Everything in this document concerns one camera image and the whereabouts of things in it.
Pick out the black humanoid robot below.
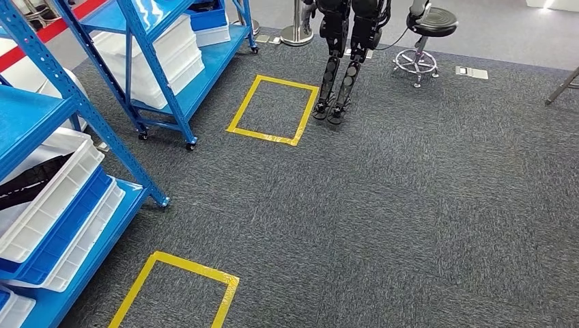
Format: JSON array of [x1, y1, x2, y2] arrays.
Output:
[[300, 0, 431, 126]]

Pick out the black round seat stool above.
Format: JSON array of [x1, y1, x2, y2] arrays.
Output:
[[392, 0, 459, 88]]

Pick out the white car body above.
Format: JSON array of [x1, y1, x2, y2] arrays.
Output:
[[0, 0, 89, 132]]

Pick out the chrome stanchion post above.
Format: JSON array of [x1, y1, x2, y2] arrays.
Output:
[[235, 0, 261, 36], [280, 0, 314, 47]]

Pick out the black stand leg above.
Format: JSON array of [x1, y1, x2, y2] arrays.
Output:
[[545, 68, 579, 107]]

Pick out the red barrier belt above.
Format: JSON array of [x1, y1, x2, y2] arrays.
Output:
[[0, 0, 107, 73]]

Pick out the blue metal shelf rack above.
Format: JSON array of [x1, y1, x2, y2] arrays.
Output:
[[0, 0, 171, 328], [49, 0, 259, 151]]

